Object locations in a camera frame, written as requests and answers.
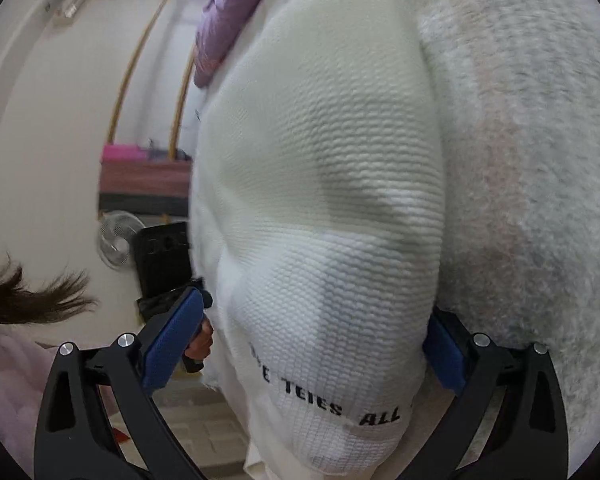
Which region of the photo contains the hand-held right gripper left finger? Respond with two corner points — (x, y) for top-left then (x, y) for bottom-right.
(34, 287), (216, 480)

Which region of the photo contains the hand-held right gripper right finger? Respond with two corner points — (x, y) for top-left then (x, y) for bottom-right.
(377, 307), (570, 480)

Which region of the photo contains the white jacket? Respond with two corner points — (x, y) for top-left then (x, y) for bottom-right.
(187, 0), (448, 480)

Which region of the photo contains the person's left hand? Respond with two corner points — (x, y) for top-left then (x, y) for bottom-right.
(187, 317), (215, 363)

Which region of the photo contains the white fan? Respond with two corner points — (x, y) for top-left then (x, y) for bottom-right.
(97, 211), (146, 271)

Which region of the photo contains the person's dark hair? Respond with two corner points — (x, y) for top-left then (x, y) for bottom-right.
(0, 255), (98, 326)

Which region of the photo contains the person's pink clothing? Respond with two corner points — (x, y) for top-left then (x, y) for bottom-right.
(0, 322), (118, 441)

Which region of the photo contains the bed with floral sheet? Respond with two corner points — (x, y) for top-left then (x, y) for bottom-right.
(390, 0), (600, 441)

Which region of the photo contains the purple floral quilt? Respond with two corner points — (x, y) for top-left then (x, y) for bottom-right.
(194, 0), (286, 88)

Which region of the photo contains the wooden rail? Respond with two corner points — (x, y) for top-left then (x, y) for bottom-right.
(170, 42), (198, 161)
(107, 0), (181, 143)

